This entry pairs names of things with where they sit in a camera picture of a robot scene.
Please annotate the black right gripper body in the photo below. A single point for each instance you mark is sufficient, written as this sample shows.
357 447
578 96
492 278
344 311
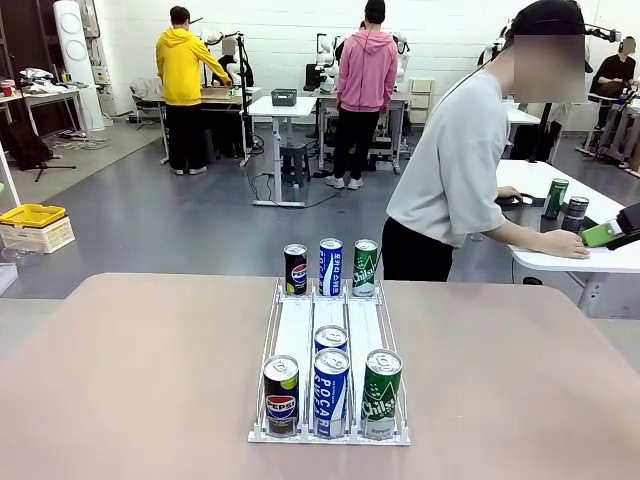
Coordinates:
631 220

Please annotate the black Pepsi can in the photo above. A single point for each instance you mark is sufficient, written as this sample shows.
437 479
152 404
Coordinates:
281 400
575 215
296 270

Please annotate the green Chilsung can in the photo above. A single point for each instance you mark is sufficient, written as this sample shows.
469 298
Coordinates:
556 197
365 270
382 400

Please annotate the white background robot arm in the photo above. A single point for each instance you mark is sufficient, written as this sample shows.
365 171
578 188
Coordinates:
325 55
402 55

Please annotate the person's right forearm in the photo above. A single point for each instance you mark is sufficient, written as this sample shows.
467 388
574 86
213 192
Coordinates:
525 240

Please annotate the person in black clothes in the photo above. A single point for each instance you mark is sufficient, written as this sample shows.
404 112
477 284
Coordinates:
617 70

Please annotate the person in grey sweater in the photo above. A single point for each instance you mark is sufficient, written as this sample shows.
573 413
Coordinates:
450 165

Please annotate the person in pink hoodie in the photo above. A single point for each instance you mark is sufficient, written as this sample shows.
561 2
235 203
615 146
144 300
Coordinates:
367 65

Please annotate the person in yellow hoodie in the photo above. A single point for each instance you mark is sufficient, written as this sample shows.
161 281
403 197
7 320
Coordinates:
177 65

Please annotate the person's right hand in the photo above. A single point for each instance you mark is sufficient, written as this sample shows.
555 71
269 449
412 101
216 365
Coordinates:
570 245

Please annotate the person's left hand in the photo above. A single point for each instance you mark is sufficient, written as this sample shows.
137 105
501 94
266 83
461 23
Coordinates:
510 193

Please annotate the white rounded table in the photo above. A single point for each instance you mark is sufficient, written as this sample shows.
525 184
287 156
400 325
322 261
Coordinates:
625 260

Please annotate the black tripod stand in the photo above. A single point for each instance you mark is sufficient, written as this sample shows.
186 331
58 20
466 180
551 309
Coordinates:
549 130

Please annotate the white long desk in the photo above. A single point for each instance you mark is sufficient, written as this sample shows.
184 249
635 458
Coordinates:
522 117

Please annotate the white drawer cabinet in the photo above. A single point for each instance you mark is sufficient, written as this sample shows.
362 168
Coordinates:
421 100

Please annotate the blue Pocari Sweat can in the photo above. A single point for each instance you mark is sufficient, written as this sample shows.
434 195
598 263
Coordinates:
331 400
330 337
331 267

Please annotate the grey plastic stool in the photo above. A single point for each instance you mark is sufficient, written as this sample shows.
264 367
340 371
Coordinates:
295 160

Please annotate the grey plastic basket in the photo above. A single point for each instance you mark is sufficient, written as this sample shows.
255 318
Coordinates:
285 97

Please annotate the white standing desk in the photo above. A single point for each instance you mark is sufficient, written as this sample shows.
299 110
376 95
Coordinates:
260 107

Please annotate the black stand pole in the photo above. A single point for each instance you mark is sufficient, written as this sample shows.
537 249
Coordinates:
245 100

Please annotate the wooden top desk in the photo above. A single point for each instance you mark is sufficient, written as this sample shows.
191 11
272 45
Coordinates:
215 94

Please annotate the white crate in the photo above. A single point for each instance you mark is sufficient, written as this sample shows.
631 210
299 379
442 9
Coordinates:
45 240

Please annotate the white tower air conditioner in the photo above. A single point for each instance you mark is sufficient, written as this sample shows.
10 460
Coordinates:
75 50

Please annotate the white cluttered desk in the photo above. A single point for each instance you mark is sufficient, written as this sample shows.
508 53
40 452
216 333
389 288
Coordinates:
50 92

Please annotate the yellow crate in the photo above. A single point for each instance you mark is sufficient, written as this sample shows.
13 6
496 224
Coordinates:
30 215

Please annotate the black backpack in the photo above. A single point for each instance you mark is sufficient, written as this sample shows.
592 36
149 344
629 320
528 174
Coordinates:
25 145

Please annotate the red cup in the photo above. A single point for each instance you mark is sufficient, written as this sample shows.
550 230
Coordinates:
7 89

